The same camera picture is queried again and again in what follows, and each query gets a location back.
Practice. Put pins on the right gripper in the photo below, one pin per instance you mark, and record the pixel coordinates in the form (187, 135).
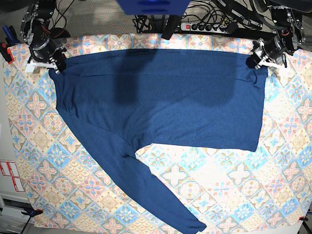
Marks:
(49, 54)

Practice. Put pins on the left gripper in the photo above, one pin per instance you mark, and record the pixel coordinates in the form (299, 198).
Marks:
(271, 49)

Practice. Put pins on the blue long-sleeve T-shirt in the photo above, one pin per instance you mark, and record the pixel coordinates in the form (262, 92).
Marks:
(117, 102)

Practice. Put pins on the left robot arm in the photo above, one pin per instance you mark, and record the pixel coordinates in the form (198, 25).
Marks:
(289, 36)

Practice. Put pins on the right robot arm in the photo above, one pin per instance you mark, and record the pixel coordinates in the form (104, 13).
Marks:
(45, 41)

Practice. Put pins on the black red table clamp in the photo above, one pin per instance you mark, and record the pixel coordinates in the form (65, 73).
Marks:
(6, 53)

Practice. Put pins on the blue spring clamp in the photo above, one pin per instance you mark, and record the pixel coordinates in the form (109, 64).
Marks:
(11, 35)

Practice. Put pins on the white power strip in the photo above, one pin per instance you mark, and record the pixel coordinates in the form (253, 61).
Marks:
(196, 27)

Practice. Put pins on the red white label stickers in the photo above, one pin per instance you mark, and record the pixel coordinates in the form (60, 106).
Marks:
(9, 169)

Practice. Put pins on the patterned tile tablecloth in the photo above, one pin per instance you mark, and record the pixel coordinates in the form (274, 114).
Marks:
(231, 191)

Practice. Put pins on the orange clamp bottom right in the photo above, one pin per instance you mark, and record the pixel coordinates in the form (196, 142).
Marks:
(304, 218)

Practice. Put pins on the black mount post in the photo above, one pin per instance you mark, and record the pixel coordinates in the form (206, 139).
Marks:
(171, 25)

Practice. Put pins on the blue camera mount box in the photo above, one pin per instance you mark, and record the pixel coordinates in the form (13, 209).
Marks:
(154, 7)

